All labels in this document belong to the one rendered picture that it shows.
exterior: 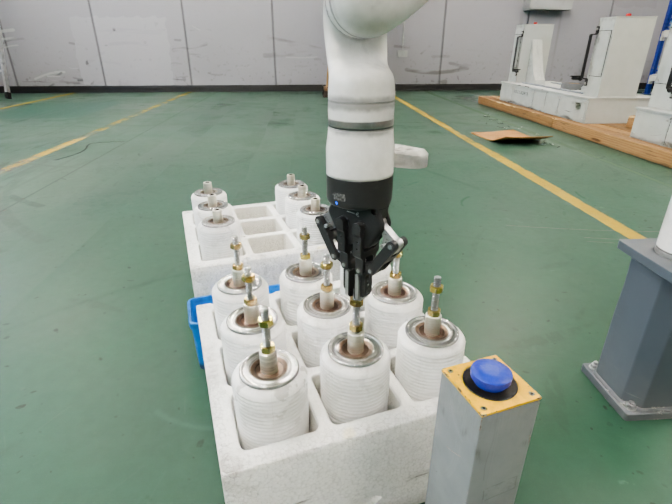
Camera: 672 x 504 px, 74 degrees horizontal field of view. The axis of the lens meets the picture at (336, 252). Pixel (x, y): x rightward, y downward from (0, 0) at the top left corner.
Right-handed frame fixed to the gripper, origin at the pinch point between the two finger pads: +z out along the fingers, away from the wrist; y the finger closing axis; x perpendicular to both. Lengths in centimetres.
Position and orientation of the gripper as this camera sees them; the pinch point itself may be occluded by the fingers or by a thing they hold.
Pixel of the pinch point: (357, 282)
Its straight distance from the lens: 56.0
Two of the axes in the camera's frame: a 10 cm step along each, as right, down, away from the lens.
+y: 7.2, 2.9, -6.3
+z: 0.0, 9.1, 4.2
